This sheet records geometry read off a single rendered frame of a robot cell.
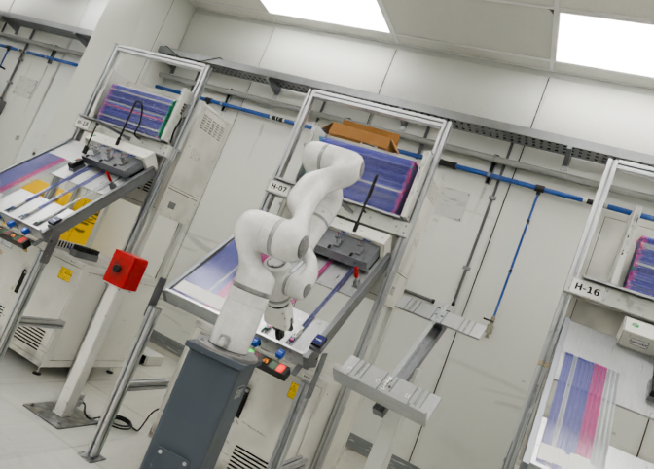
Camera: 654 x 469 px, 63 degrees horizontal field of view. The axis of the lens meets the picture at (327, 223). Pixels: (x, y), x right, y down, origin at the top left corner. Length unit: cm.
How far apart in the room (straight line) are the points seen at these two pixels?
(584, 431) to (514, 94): 278
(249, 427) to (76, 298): 121
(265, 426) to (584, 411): 121
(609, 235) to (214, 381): 172
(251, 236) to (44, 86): 521
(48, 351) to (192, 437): 164
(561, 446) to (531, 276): 205
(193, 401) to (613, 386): 139
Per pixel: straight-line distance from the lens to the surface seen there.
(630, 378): 220
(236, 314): 155
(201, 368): 157
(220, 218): 459
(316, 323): 207
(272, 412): 235
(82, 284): 306
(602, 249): 251
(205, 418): 158
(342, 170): 174
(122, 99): 344
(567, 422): 195
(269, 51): 502
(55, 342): 313
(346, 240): 238
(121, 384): 238
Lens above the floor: 99
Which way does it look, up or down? 6 degrees up
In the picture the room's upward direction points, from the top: 22 degrees clockwise
